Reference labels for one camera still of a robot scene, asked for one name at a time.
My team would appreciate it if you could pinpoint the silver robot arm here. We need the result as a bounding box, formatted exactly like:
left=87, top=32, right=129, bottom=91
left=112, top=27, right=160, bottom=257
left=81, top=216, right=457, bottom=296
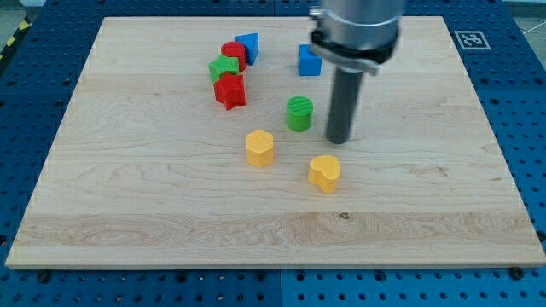
left=309, top=0, right=406, bottom=75

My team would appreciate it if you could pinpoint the red star block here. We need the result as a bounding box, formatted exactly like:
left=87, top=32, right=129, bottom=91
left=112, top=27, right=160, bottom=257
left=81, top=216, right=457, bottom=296
left=213, top=73, right=246, bottom=110

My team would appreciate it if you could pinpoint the green star block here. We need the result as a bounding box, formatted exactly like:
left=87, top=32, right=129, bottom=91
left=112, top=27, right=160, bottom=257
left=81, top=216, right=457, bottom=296
left=208, top=54, right=240, bottom=83

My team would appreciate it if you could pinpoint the yellow hexagon block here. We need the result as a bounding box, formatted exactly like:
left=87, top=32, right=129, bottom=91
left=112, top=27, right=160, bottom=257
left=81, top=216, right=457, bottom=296
left=245, top=130, right=274, bottom=168

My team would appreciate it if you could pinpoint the green cylinder block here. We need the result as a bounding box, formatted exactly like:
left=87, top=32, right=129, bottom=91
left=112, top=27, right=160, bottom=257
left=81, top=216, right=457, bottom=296
left=286, top=96, right=314, bottom=132

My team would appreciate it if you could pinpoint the yellow heart block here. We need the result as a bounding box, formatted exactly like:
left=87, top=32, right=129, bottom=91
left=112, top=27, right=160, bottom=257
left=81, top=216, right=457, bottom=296
left=308, top=155, right=341, bottom=194

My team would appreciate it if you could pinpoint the wooden board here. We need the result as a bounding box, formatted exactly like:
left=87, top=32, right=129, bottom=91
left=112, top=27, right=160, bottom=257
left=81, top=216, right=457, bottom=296
left=6, top=17, right=545, bottom=269

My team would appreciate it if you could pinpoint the blue cube block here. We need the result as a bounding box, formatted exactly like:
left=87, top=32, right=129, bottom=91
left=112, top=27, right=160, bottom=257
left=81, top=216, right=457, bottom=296
left=298, top=44, right=322, bottom=77

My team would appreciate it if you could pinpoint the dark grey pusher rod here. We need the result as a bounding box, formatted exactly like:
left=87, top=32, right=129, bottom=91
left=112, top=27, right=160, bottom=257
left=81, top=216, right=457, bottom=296
left=326, top=67, right=363, bottom=144

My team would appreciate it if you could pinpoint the red cylinder block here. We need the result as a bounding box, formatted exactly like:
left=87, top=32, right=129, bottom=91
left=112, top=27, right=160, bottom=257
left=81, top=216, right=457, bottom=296
left=221, top=41, right=247, bottom=72

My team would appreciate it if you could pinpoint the blue triangle block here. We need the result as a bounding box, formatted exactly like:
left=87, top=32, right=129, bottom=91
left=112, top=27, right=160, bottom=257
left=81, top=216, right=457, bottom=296
left=235, top=32, right=259, bottom=66

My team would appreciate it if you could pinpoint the white fiducial marker tag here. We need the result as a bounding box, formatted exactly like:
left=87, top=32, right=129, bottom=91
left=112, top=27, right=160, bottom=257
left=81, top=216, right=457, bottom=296
left=454, top=30, right=491, bottom=50

